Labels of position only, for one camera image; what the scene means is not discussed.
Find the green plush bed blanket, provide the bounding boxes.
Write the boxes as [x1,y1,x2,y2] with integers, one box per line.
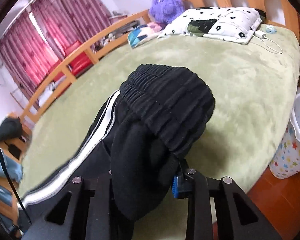
[16,24,300,240]

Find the black garment on footboard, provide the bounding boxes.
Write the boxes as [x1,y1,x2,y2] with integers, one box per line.
[0,117,23,142]

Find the red chair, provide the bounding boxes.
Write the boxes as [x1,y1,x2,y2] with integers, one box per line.
[64,41,93,77]

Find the white floral quilt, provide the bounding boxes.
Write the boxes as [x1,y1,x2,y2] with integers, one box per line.
[159,7,266,45]

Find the blue geometric pattern pillow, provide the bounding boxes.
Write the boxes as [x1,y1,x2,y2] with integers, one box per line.
[127,22,163,48]

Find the star pattern laundry basket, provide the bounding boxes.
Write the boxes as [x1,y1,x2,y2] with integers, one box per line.
[269,93,300,179]

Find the light blue towel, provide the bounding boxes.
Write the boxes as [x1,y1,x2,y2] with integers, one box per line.
[0,143,24,183]

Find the purple plush toy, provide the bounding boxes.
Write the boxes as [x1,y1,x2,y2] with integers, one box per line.
[149,0,185,25]

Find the black cable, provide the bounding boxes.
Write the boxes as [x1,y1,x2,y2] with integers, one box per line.
[0,127,33,227]

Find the red curtain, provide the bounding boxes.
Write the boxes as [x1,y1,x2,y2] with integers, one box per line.
[0,0,111,99]

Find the wooden bed frame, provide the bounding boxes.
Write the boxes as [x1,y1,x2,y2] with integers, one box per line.
[0,0,300,221]

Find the white charger with cable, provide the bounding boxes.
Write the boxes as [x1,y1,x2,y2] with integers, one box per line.
[253,30,283,55]

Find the black pants with white stripe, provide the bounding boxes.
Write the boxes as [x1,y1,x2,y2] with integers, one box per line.
[19,64,215,239]

